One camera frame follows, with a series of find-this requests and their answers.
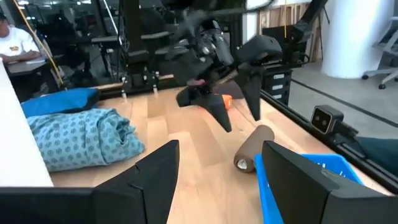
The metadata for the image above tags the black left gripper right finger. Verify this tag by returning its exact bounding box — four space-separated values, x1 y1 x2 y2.
261 140 398 224

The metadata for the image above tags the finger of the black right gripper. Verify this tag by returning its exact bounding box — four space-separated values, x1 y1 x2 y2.
175 86 233 133
234 62 266 122

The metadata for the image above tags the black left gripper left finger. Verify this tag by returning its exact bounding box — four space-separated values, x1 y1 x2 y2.
0 139 181 224

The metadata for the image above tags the small orange item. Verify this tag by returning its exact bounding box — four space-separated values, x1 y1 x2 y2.
221 94 234 111

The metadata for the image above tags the black drawer cabinet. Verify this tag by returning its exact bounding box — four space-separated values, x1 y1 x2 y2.
261 65 294 106

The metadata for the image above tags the brown bandage roll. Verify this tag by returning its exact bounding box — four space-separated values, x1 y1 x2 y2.
233 124 275 174

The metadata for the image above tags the blue slotted plastic basket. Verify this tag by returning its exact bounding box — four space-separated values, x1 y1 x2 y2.
254 152 365 224

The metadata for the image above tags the teal patterned cloth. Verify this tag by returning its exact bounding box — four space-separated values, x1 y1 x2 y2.
27 107 146 173

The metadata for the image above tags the wooden panel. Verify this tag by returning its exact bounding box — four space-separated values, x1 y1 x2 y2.
257 2 323 63

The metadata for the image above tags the dark teal fabric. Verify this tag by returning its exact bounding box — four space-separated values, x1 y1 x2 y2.
355 136 398 177

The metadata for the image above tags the solid blue cloth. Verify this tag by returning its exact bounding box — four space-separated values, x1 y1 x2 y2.
20 87 101 119

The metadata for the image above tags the white round column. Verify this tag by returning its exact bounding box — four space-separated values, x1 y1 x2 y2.
320 0 398 80

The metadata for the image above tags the grey office chair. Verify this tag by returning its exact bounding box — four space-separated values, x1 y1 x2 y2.
361 16 398 91

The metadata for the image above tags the grey desk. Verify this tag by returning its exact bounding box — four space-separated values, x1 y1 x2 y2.
5 57 53 78

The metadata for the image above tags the person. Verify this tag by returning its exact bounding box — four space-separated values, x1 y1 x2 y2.
0 11 43 65

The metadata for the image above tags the black table frame rail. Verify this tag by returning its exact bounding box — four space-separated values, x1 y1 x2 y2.
260 90 398 195

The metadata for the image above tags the black frame post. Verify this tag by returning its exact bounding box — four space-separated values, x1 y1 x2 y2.
122 0 150 90

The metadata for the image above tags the black cube camera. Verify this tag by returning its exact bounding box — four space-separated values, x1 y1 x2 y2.
310 104 345 136

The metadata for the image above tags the yellow cable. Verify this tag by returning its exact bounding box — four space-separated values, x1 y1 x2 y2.
12 0 65 88

